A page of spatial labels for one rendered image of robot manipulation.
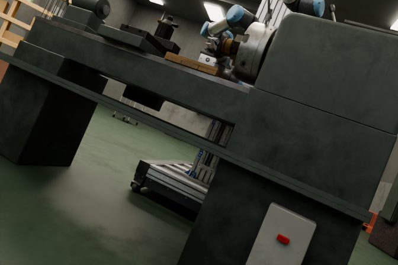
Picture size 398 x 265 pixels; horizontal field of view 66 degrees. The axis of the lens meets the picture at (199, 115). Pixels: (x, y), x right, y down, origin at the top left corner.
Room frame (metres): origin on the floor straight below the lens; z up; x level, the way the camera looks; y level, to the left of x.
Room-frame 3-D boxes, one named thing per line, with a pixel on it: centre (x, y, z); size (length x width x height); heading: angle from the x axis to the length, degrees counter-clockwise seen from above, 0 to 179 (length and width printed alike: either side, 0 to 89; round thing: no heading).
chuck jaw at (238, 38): (1.54, -0.05, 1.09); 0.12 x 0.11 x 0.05; 159
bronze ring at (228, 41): (1.65, -0.01, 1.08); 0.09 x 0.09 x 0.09; 69
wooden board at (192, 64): (1.69, 0.08, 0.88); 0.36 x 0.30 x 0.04; 159
